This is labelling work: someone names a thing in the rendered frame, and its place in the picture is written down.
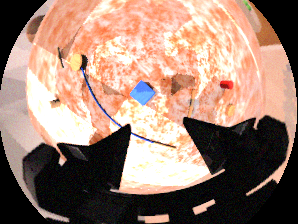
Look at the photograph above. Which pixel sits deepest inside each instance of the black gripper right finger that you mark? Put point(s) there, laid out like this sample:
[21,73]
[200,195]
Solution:
[214,141]

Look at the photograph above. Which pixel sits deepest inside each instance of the blue block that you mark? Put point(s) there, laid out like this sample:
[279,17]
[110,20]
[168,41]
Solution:
[142,93]

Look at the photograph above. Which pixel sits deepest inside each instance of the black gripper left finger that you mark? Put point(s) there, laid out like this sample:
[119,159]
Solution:
[106,158]

